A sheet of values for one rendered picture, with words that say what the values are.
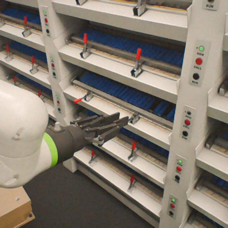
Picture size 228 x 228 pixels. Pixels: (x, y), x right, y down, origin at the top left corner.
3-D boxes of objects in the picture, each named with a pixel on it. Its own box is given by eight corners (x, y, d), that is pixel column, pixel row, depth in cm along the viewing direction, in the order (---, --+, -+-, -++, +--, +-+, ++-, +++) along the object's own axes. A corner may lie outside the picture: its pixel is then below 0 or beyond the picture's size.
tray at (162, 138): (171, 152, 92) (168, 136, 85) (66, 97, 127) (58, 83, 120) (200, 115, 100) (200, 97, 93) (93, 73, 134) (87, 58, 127)
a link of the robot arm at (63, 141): (35, 159, 68) (57, 176, 63) (34, 119, 63) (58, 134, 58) (54, 151, 72) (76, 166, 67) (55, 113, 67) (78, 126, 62)
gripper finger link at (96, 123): (81, 140, 72) (77, 138, 73) (103, 126, 81) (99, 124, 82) (82, 127, 71) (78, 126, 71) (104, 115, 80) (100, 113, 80)
